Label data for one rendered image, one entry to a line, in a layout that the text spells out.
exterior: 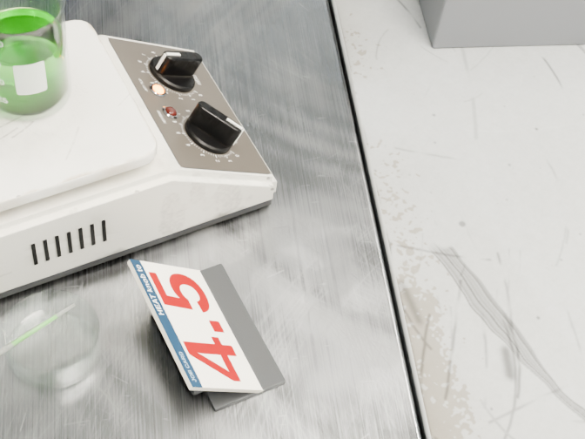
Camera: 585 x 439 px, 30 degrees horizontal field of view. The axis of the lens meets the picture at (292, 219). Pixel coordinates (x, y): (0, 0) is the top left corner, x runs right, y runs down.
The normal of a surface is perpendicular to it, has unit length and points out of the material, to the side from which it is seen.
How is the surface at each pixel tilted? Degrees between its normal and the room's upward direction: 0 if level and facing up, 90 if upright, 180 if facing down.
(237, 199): 90
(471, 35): 90
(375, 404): 0
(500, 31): 90
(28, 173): 0
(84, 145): 0
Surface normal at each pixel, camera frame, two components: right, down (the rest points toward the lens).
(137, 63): 0.52, -0.68
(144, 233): 0.45, 0.73
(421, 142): 0.09, -0.60
